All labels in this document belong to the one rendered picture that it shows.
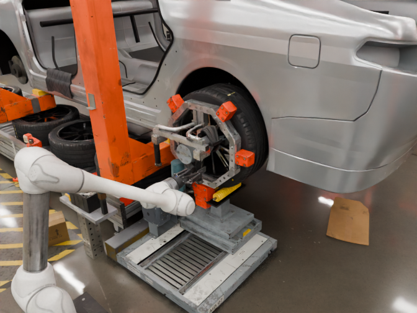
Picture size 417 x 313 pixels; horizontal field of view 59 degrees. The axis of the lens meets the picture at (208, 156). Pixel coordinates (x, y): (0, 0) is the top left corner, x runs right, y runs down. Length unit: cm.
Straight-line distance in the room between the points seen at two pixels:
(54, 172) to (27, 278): 56
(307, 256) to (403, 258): 66
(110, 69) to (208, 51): 59
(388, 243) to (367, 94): 152
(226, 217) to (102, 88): 123
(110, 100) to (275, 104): 98
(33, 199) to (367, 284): 206
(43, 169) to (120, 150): 104
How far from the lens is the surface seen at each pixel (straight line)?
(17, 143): 399
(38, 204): 169
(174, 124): 243
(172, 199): 171
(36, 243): 177
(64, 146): 344
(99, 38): 222
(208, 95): 225
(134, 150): 255
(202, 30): 228
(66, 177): 149
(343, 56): 185
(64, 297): 174
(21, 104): 421
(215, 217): 270
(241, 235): 269
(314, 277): 267
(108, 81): 228
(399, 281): 283
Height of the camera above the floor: 184
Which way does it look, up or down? 27 degrees down
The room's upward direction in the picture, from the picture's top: 1 degrees counter-clockwise
